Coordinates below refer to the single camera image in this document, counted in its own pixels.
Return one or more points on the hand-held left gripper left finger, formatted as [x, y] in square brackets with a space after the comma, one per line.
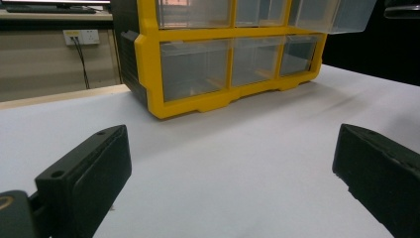
[89, 178]

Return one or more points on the white wall socket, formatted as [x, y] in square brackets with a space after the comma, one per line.
[87, 37]

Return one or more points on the group of transparent drawers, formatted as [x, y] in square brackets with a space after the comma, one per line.
[194, 69]

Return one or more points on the yellow black drawer organizer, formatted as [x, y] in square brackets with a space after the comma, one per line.
[148, 72]

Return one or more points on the black curtain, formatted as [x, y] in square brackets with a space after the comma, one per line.
[373, 56]

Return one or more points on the clear plastic drawer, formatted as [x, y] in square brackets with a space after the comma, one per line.
[333, 15]

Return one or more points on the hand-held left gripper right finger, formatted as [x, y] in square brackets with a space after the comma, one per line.
[383, 175]

